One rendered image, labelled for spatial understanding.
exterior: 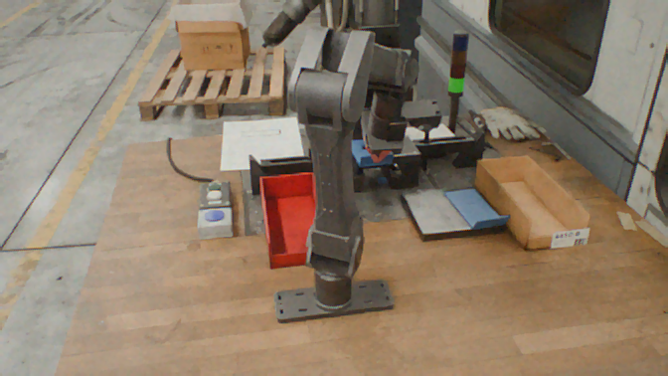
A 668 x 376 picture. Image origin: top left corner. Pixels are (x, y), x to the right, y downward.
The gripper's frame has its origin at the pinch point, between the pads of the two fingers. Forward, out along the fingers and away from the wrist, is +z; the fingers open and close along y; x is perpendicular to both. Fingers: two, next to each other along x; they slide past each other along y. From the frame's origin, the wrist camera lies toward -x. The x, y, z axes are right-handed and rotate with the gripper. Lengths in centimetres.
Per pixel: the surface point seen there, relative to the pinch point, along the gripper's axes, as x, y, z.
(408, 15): -97, 258, 168
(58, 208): 128, 109, 162
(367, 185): -0.1, 3.0, 14.0
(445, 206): -13.6, -9.9, 5.9
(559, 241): -30.9, -23.9, -0.1
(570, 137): -62, 20, 24
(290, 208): 18.5, -3.6, 10.5
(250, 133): 26, 34, 28
